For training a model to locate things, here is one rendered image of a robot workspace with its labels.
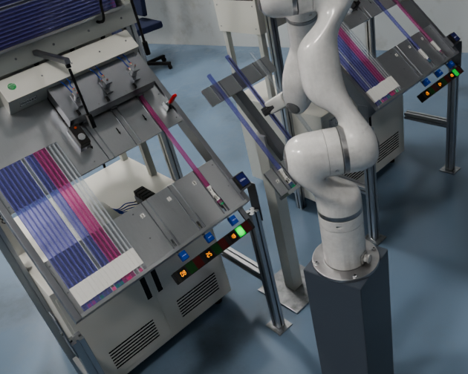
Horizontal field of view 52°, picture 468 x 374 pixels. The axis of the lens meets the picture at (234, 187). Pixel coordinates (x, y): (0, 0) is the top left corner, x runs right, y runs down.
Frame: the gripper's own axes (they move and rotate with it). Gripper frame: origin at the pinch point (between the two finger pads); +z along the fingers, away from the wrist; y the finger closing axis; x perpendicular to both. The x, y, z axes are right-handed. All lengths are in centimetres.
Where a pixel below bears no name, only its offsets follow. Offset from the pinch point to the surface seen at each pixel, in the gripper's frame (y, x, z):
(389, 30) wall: -283, -2, 146
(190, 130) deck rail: 25.2, -8.4, 13.0
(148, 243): 63, 16, 9
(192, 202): 41.7, 13.0, 8.7
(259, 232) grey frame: 21.5, 37.9, 16.1
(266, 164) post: 3.0, 17.9, 15.2
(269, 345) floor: 32, 85, 42
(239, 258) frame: 22, 48, 42
